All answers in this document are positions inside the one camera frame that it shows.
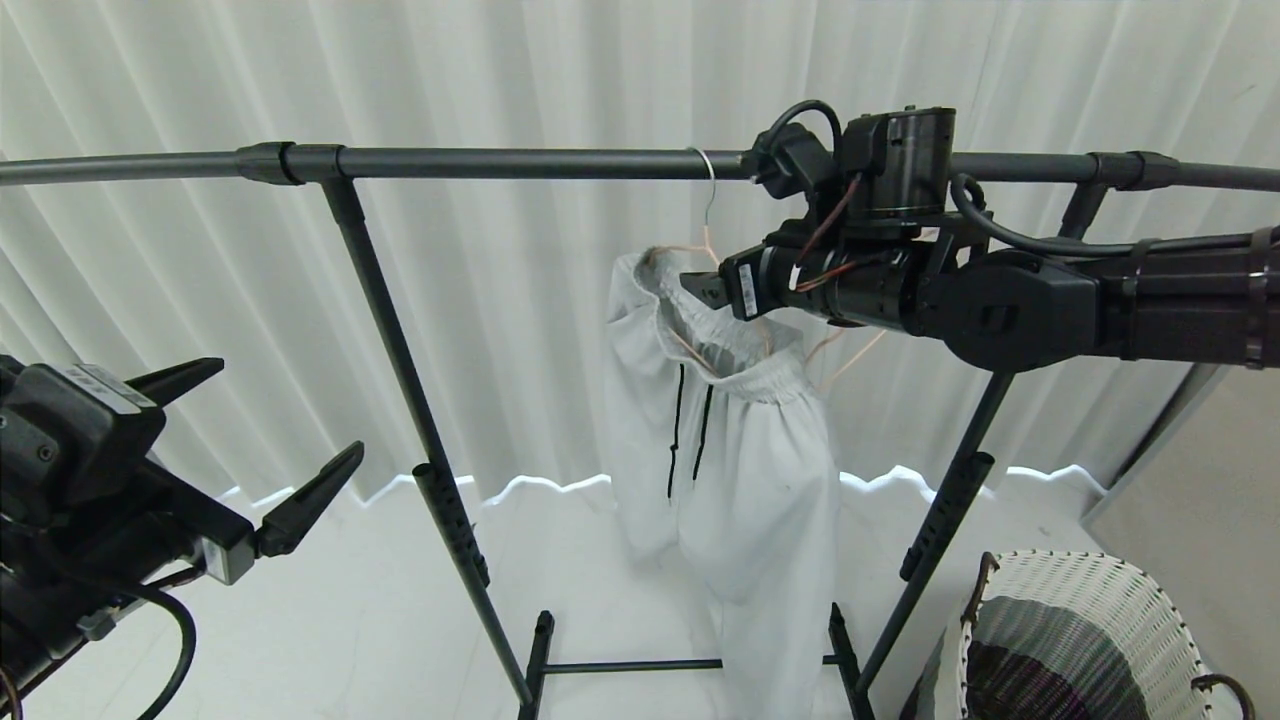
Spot pale grey shorts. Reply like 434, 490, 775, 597
603, 245, 843, 720

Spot black cable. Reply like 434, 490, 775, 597
948, 173, 1151, 259
120, 583, 199, 720

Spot white laundry basket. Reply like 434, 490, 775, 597
900, 548, 1257, 720

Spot white curtain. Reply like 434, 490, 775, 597
0, 0, 1280, 501

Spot black clothes rack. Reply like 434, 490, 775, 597
0, 140, 1280, 720

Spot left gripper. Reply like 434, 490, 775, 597
40, 357, 366, 601

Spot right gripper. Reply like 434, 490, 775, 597
720, 240, 936, 331

